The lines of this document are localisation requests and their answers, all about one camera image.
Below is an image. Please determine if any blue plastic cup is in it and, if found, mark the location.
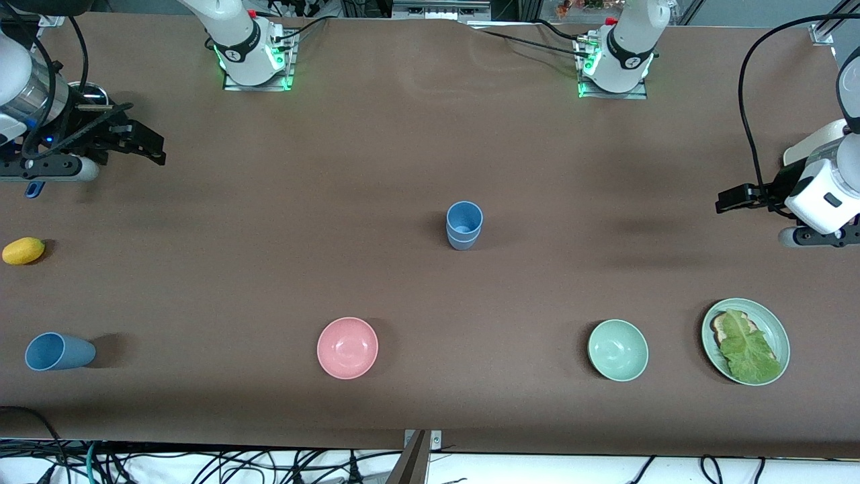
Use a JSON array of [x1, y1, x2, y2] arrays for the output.
[[25, 332, 97, 372], [446, 201, 484, 241]]

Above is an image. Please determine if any glass pot lid blue knob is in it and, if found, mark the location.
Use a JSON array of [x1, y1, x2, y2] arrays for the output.
[[67, 82, 110, 112]]

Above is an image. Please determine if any cream toaster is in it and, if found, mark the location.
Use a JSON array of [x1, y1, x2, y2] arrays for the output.
[[783, 118, 854, 169]]

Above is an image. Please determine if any toast slice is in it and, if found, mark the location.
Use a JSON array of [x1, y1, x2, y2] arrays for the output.
[[711, 310, 780, 367]]

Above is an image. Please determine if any mint green plate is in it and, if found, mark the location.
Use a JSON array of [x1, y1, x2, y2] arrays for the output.
[[701, 298, 791, 387]]

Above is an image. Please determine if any yellow lemon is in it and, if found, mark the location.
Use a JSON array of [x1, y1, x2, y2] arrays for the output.
[[2, 237, 46, 266]]

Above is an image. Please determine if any green lettuce leaf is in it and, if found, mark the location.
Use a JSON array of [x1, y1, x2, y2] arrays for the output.
[[719, 309, 783, 384]]

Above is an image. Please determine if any mint green bowl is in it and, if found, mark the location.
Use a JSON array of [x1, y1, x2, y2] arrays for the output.
[[587, 319, 650, 382]]

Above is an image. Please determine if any pink bowl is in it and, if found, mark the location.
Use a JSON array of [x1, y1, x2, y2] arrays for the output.
[[316, 317, 379, 380]]

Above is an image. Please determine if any grey metal box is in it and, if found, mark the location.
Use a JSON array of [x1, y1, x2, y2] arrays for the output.
[[392, 0, 491, 21]]

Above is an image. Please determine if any black pot blue handle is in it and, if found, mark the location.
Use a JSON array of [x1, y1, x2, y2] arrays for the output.
[[26, 101, 128, 199]]

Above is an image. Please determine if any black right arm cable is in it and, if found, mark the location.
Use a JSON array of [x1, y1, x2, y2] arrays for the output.
[[20, 13, 135, 162]]

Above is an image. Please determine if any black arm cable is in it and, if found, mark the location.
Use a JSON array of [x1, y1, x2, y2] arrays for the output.
[[20, 13, 135, 162], [738, 12, 860, 192]]

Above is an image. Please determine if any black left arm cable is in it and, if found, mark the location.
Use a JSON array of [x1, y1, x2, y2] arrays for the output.
[[738, 12, 860, 192]]

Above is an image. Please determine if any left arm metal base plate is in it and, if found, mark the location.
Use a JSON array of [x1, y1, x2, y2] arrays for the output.
[[576, 34, 649, 100]]

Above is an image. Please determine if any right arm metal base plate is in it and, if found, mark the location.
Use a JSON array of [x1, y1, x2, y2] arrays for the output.
[[223, 30, 297, 91]]

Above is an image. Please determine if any black right base cable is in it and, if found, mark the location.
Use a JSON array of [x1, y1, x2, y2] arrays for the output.
[[272, 17, 330, 42]]

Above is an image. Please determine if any black base cable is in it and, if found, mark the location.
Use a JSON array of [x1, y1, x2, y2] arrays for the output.
[[470, 19, 593, 58], [272, 17, 330, 42]]

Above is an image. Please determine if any black left base cable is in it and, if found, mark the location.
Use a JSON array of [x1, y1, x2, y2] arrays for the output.
[[470, 19, 593, 58]]

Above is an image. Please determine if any black cable on table edge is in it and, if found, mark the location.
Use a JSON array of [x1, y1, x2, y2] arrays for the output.
[[0, 405, 62, 465]]

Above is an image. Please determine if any metal table bracket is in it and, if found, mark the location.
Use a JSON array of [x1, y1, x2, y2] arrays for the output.
[[403, 430, 443, 452]]

